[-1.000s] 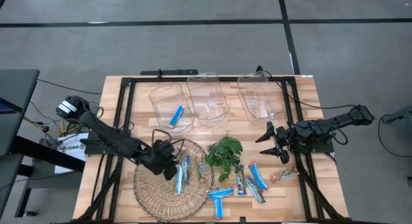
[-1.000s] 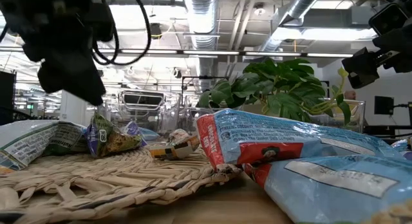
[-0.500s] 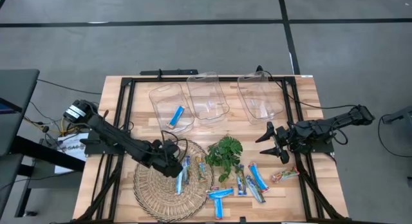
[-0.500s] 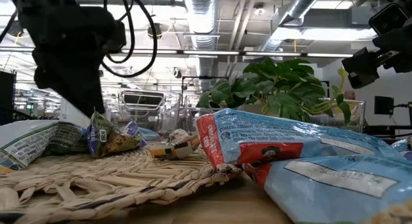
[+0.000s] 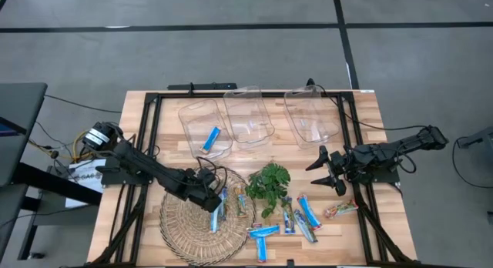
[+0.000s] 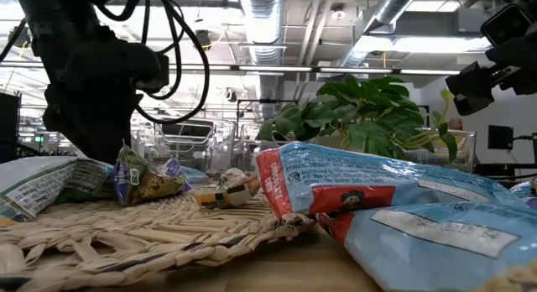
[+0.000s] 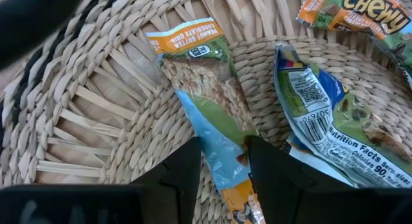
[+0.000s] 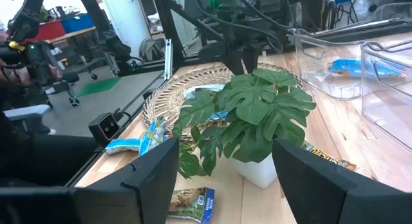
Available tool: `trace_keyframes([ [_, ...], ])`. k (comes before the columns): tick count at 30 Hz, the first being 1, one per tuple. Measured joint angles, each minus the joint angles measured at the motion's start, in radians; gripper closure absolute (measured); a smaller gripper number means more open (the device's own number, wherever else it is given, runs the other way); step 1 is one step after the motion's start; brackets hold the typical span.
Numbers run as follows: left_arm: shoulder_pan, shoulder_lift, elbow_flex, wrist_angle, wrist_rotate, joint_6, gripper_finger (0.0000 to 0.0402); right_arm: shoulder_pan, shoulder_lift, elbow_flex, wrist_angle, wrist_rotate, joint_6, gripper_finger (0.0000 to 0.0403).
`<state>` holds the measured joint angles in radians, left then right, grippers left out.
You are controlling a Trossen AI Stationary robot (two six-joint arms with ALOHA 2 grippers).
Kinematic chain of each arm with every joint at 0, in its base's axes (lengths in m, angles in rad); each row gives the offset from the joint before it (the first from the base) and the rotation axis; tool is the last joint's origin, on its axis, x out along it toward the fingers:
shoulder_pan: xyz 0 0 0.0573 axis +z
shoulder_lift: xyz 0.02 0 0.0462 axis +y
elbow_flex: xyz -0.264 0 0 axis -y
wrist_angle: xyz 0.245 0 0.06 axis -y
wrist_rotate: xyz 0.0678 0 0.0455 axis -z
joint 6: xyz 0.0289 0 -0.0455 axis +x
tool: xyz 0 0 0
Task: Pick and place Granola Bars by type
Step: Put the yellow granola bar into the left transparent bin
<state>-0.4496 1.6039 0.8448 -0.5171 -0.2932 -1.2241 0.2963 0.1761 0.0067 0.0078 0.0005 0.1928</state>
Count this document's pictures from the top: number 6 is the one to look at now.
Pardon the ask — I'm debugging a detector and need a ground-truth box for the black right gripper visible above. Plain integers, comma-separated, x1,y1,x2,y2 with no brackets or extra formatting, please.
445,29,537,117

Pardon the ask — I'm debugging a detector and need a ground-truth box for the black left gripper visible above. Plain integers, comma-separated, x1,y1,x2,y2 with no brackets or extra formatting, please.
41,39,146,165

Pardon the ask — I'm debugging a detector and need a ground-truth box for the green granola bar wrapper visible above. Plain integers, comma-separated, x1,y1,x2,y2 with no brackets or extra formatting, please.
56,157,117,203

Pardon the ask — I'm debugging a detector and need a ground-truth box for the green purple granola bar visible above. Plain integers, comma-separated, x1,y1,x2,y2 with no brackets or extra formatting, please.
112,143,189,206

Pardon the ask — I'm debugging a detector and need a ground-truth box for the blue Quaker chewy bar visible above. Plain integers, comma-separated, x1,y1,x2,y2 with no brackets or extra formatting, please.
255,141,528,224
317,201,537,292
180,165,210,185

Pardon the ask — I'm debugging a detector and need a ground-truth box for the orange white granola bar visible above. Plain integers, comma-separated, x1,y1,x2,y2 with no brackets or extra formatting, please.
195,167,262,209

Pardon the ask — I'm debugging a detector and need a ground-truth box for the clear plastic bin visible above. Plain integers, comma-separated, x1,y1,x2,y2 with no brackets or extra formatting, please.
132,118,236,175
402,129,478,172
232,122,274,167

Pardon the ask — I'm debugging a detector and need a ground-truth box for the green potted plant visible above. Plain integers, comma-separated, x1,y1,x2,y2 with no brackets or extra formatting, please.
256,76,459,164

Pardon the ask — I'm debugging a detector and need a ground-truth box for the round woven straw mat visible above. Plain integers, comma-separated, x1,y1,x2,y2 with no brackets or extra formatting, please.
0,186,318,292

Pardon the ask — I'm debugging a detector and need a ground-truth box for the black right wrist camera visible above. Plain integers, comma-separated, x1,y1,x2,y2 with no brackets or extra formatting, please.
480,2,536,48

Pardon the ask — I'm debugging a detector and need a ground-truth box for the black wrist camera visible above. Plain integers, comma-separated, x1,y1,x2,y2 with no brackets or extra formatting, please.
480,2,536,48
133,43,171,94

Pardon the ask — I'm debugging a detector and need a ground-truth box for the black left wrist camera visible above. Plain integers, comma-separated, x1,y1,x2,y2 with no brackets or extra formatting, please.
133,43,171,94

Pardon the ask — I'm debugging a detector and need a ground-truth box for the black metal table frame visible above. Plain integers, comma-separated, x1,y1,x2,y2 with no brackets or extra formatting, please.
473,161,537,180

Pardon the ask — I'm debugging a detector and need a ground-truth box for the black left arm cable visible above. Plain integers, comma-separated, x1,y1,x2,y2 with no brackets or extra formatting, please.
94,0,211,125

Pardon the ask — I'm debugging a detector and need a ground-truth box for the black background frame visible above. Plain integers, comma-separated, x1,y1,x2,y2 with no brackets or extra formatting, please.
237,97,299,117

